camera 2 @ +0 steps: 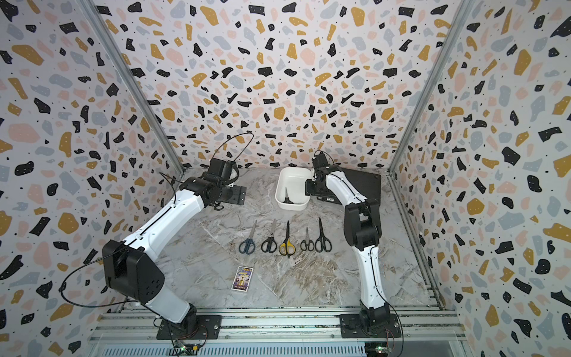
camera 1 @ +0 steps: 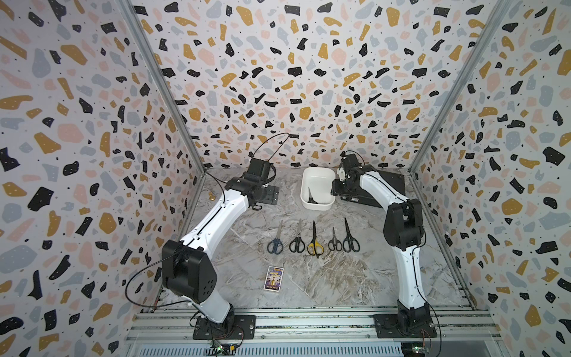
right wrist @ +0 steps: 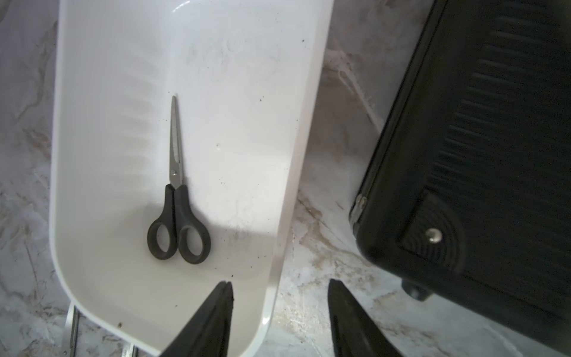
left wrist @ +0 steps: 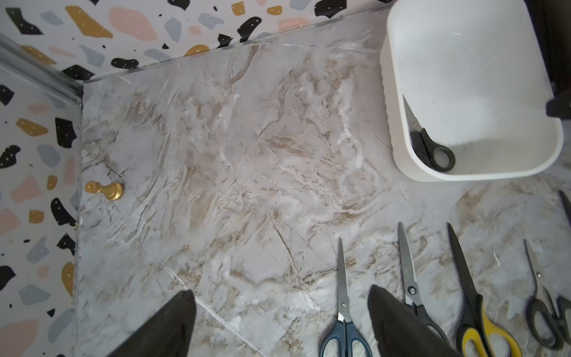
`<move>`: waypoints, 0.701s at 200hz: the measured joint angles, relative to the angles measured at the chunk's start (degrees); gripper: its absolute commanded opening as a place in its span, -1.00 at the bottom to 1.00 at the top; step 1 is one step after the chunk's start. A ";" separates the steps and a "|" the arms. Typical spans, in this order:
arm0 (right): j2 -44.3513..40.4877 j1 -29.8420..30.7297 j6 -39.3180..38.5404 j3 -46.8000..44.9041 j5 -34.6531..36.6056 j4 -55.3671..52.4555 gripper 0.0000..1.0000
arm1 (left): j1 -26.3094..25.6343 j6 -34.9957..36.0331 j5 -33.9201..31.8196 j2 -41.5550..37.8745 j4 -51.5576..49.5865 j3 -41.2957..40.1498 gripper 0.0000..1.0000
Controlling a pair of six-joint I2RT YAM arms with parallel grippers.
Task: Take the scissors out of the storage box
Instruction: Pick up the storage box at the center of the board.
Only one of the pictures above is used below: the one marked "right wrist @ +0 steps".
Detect black hard case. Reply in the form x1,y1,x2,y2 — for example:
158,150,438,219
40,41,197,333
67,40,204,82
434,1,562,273
349,1,570,354

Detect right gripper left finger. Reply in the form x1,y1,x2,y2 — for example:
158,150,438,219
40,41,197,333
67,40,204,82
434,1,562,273
160,281,233,357

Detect short black handled scissors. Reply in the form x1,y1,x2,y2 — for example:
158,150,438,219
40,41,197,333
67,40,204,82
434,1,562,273
147,96,211,265

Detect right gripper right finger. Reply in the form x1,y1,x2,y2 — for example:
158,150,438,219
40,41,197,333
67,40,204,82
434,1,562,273
327,279,401,357

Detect white plastic storage box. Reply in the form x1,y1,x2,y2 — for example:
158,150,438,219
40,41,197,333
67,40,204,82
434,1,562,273
49,1,333,356

